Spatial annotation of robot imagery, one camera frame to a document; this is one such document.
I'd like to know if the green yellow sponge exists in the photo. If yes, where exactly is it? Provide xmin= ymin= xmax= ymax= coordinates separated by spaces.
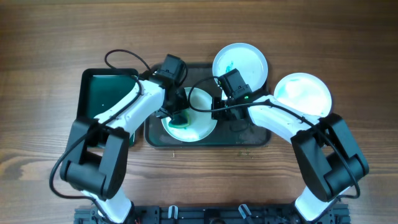
xmin=168 ymin=110 xmax=190 ymax=129

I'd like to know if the white plate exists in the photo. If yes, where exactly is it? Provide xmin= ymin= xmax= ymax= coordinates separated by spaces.
xmin=274 ymin=73 xmax=333 ymax=117
xmin=161 ymin=88 xmax=217 ymax=142

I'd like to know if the pale blue rimmed plate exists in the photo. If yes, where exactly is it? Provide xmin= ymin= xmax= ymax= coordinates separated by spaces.
xmin=212 ymin=43 xmax=268 ymax=92

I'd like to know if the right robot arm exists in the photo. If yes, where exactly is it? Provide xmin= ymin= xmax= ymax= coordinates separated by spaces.
xmin=213 ymin=69 xmax=369 ymax=223

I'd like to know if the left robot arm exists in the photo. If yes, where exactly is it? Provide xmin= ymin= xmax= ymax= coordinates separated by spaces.
xmin=49 ymin=55 xmax=188 ymax=223

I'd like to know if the large dark tray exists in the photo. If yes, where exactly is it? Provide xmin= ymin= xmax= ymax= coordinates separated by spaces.
xmin=144 ymin=63 xmax=271 ymax=149

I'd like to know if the small dark green tray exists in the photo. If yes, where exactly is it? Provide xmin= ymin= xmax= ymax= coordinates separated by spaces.
xmin=76 ymin=68 xmax=137 ymax=119

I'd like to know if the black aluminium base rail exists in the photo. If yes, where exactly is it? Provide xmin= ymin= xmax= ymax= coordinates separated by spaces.
xmin=73 ymin=204 xmax=351 ymax=224

